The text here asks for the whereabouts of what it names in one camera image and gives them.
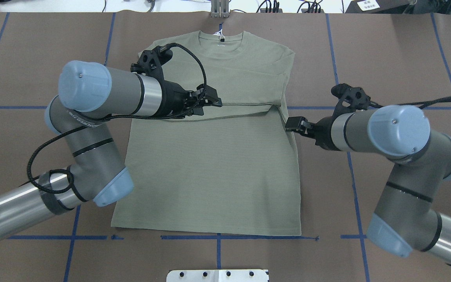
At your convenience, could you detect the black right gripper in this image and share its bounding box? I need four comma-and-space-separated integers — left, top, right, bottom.
286, 116, 341, 151

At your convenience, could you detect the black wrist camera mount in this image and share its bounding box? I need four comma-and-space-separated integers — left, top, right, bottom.
130, 46, 173, 78
331, 83, 371, 120

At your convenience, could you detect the white camera mast with base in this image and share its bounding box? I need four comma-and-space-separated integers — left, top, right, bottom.
166, 269, 270, 282

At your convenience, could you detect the olive green long-sleeve shirt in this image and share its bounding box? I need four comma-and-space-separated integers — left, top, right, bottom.
111, 31, 302, 236

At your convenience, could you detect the black box with white label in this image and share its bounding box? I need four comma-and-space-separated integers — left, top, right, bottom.
344, 0, 418, 14

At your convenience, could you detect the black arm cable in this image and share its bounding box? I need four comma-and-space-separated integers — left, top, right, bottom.
368, 92, 451, 109
27, 42, 208, 195

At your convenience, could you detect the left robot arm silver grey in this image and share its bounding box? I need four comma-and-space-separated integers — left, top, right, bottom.
0, 59, 222, 241

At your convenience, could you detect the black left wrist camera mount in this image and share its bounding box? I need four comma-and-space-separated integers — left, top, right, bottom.
130, 46, 173, 78

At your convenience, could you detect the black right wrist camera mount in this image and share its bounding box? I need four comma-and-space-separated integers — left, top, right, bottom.
331, 83, 371, 120

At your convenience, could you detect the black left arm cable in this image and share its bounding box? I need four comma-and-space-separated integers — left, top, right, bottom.
27, 42, 208, 195

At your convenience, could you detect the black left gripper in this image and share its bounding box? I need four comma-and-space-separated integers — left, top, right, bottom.
162, 81, 223, 117

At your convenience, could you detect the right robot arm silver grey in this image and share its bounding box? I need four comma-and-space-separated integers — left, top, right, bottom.
285, 105, 451, 266

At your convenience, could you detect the aluminium frame post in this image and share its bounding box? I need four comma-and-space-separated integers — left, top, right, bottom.
209, 0, 230, 18

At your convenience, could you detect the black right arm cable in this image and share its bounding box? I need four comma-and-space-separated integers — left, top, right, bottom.
368, 92, 451, 109

